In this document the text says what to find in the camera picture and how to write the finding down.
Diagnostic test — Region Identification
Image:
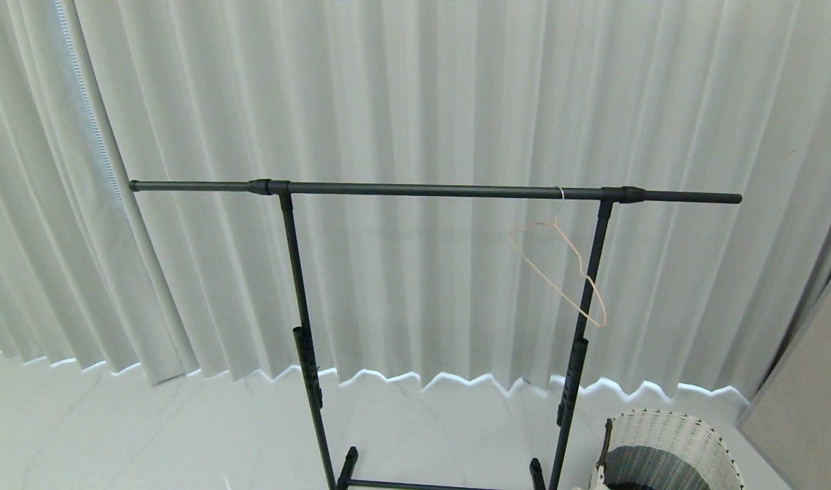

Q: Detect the black clothes rack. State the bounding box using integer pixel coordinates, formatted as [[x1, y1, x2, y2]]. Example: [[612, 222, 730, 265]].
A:
[[129, 178, 743, 490]]

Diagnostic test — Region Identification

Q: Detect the pink clothes hanger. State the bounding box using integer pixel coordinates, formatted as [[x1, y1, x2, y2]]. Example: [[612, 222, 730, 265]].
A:
[[509, 187, 608, 329]]

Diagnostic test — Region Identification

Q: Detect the white laundry basket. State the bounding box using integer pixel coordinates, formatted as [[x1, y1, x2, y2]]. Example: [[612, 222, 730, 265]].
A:
[[596, 408, 746, 490]]

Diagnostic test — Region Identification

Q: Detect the white curtain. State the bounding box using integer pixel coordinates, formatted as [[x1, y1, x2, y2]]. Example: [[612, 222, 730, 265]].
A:
[[0, 0, 831, 409]]

